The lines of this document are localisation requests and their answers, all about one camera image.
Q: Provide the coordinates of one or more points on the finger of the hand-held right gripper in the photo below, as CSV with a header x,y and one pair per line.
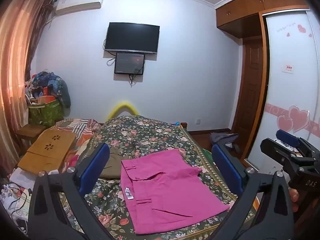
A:
x,y
287,137
272,148

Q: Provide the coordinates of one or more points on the pile of clothes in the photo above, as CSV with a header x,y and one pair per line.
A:
x,y
53,82

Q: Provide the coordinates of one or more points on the pink pants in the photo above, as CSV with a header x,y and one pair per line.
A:
x,y
172,192

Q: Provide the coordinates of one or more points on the yellow foam tube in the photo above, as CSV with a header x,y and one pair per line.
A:
x,y
122,106

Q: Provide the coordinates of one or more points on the person's right hand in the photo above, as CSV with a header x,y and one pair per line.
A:
x,y
295,200

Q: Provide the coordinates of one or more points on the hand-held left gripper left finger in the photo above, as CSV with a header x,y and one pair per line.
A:
x,y
95,170

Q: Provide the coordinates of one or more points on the small black monitor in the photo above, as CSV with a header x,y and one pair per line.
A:
x,y
129,63

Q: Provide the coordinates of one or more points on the white heart print wardrobe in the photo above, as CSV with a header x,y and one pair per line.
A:
x,y
290,95

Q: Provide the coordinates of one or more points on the wooden lap table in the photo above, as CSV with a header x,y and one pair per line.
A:
x,y
47,150

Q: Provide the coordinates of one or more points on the orange box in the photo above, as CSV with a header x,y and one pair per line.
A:
x,y
46,99

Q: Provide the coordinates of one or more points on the wooden stool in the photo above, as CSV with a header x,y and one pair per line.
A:
x,y
30,131

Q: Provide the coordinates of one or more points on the olive brown cloth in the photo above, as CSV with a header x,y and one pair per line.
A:
x,y
113,165

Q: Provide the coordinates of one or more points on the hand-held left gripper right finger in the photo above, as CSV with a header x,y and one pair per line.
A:
x,y
227,172

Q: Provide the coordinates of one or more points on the red white sticker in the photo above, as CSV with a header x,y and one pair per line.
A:
x,y
289,68

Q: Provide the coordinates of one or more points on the green fabric bag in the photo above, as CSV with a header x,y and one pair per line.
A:
x,y
47,112

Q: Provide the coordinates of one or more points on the brown wooden door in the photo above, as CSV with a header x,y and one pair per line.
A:
x,y
250,85

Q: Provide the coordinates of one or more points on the white wall socket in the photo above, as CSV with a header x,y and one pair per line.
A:
x,y
198,121

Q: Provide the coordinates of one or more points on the floral blanket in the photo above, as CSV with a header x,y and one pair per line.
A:
x,y
150,137

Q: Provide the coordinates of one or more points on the pink curtain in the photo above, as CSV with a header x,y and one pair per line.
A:
x,y
15,55

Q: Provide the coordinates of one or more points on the white patterned cloth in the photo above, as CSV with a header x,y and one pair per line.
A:
x,y
15,197

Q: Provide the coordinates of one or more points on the white air conditioner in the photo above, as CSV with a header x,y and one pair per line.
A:
x,y
80,2

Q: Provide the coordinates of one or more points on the striped blanket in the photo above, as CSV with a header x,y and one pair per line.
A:
x,y
77,127

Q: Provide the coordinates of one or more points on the grey bag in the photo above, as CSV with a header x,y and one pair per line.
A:
x,y
225,141

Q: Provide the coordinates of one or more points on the wooden overhead cabinet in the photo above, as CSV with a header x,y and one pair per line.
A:
x,y
250,7

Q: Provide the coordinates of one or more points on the black wall television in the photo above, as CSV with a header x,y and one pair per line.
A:
x,y
132,37

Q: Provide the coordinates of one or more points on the wooden bed frame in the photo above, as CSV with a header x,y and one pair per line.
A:
x,y
184,125

